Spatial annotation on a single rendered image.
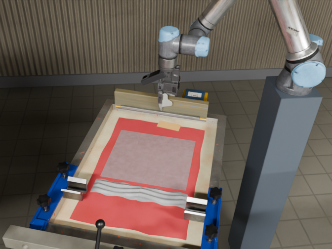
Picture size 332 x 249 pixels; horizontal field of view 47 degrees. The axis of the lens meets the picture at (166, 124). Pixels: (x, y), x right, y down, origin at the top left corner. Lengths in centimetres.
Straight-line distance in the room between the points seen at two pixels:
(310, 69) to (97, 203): 90
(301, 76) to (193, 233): 67
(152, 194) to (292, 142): 70
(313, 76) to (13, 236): 113
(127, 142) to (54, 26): 215
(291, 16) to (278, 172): 81
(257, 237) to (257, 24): 224
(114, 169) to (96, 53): 230
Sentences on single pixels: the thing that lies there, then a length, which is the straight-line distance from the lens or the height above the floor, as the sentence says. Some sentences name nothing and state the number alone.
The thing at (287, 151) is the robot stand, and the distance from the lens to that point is 181.
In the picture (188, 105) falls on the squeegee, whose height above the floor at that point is 112.
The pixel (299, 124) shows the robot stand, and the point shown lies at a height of 106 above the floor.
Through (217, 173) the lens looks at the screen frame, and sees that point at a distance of 149.
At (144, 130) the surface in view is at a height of 96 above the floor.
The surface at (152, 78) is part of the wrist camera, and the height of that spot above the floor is 124.
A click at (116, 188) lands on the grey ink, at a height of 96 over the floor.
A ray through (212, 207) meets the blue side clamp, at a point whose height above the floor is 100.
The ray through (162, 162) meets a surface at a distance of 156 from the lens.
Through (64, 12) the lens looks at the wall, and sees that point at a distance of 357.
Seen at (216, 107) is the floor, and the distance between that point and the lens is 359.
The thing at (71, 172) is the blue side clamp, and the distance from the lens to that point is 148.
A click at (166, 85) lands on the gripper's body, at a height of 122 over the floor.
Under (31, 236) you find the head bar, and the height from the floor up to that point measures 104.
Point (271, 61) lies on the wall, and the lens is 411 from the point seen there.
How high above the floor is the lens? 203
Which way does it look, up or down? 38 degrees down
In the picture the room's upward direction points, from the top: 3 degrees clockwise
